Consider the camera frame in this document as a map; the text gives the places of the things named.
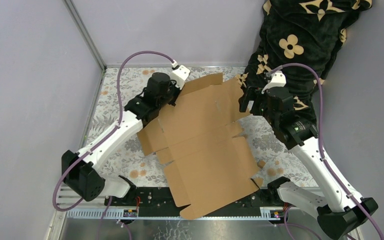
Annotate brown cardboard box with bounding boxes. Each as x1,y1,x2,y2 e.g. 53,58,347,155
137,73,263,220

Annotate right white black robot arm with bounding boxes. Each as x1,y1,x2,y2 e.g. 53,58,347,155
238,86,379,240

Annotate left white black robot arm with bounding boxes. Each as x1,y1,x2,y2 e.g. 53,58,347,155
61,70,189,206

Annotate black floral blanket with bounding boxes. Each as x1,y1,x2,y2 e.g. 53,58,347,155
236,0,373,124

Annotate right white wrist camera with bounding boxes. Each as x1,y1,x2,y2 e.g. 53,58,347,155
261,70,287,94

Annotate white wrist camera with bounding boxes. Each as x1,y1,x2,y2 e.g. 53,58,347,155
169,65,191,90
261,70,287,94

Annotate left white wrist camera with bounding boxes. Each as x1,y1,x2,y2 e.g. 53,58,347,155
169,65,191,90

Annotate aluminium corner post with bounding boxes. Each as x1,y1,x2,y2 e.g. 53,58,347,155
62,0,107,71

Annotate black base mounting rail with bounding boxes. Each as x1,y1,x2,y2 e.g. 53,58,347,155
104,187,287,221

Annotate aluminium frame rail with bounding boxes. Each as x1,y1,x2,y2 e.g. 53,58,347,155
56,186,354,220

